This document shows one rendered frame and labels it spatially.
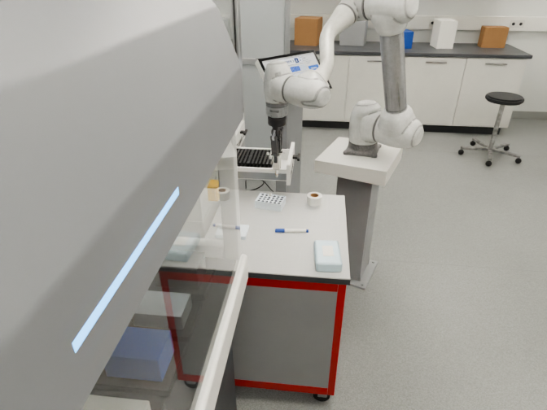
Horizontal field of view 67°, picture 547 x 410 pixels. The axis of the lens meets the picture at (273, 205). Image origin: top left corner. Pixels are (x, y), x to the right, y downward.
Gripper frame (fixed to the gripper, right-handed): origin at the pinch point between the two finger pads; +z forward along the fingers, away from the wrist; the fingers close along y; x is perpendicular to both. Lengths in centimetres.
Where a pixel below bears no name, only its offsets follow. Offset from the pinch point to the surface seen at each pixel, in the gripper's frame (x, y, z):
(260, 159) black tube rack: -13.5, -20.4, 9.2
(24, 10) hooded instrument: 4, 120, -69
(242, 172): -19.2, -9.7, 12.0
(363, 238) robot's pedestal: 40, -49, 66
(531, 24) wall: 191, -417, -13
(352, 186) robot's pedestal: 30, -50, 34
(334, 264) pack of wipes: 32, 40, 20
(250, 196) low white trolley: -15.0, -7.0, 23.2
